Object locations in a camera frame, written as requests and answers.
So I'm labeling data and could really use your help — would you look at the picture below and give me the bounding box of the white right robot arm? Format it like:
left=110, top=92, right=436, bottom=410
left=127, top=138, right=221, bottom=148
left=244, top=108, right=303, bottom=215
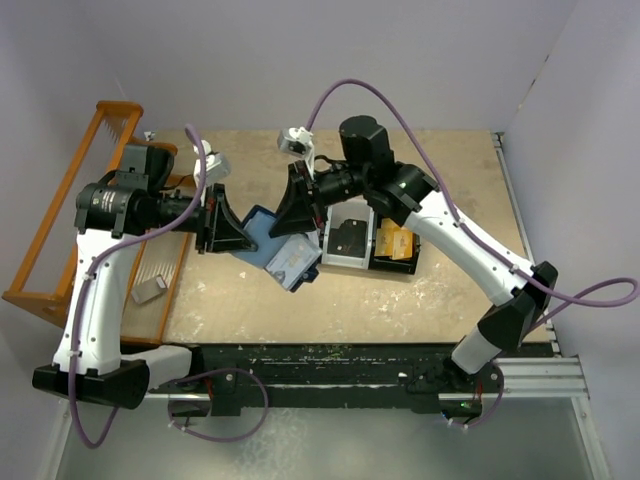
left=269, top=115, right=558, bottom=391

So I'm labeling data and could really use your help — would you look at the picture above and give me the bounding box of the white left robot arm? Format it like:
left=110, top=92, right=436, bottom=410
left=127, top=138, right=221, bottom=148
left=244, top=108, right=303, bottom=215
left=32, top=142, right=257, bottom=409

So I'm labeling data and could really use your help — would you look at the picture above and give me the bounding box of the orange wooden rack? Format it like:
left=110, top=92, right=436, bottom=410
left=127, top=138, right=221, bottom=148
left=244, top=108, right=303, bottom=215
left=2, top=100, right=194, bottom=346

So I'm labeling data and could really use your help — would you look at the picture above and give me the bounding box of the blue leather card holder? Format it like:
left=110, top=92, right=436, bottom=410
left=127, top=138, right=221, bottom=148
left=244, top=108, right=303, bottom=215
left=232, top=205, right=321, bottom=292

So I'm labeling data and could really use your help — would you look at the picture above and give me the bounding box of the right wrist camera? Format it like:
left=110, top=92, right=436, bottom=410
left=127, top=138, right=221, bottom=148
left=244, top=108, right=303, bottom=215
left=277, top=127, right=315, bottom=176

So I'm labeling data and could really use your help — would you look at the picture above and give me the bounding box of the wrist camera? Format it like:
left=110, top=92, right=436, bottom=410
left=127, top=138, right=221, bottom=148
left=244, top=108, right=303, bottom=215
left=193, top=140, right=231, bottom=199
left=277, top=127, right=315, bottom=176

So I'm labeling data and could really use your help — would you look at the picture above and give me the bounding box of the small grey box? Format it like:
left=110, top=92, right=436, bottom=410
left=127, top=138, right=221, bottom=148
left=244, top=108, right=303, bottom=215
left=130, top=275, right=168, bottom=305

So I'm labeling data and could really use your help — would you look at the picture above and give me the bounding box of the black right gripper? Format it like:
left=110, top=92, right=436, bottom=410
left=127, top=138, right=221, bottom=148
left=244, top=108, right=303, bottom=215
left=268, top=159, right=370, bottom=236

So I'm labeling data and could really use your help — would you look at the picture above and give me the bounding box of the pile of gold cards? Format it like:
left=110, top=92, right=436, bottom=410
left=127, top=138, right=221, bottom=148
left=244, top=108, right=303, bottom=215
left=374, top=218, right=415, bottom=260

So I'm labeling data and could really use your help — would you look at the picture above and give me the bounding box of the white middle bin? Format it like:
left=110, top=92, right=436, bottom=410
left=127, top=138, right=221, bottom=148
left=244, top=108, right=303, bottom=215
left=321, top=198, right=374, bottom=270

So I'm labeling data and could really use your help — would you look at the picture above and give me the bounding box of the black bin with gold cards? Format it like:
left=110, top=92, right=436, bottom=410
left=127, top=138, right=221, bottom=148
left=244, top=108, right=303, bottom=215
left=368, top=216, right=420, bottom=275

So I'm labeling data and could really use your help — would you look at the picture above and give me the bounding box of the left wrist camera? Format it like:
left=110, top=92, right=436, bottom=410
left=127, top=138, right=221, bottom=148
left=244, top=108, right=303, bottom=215
left=193, top=140, right=231, bottom=199

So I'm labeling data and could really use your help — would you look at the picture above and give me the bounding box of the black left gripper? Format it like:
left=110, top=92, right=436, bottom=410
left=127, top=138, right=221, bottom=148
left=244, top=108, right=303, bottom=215
left=147, top=182, right=258, bottom=255

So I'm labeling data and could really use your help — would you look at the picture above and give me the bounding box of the pile of black cards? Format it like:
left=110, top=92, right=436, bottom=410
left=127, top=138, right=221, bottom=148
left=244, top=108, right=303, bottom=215
left=327, top=219, right=368, bottom=258

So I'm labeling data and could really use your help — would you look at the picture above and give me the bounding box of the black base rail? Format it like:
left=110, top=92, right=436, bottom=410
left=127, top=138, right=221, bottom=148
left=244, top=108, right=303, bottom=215
left=154, top=343, right=504, bottom=417

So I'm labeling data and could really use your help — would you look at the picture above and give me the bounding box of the aluminium frame rail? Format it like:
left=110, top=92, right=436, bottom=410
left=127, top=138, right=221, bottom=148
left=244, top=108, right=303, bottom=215
left=58, top=355, right=589, bottom=401

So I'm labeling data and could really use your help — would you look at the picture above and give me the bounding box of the silver VIP card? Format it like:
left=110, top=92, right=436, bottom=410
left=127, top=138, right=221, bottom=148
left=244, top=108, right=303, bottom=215
left=265, top=234, right=322, bottom=292

